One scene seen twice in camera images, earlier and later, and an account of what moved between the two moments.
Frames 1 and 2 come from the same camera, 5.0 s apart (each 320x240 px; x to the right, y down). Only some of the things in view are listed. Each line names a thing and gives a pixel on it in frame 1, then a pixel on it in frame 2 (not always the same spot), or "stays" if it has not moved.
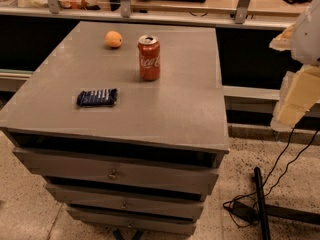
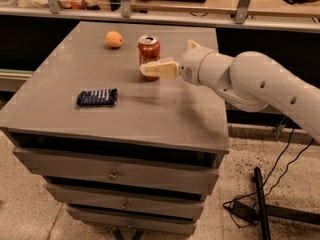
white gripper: (307, 39) to (192, 65)
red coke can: (149, 54) stays
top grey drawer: (182, 174) stays
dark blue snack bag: (97, 98) stays
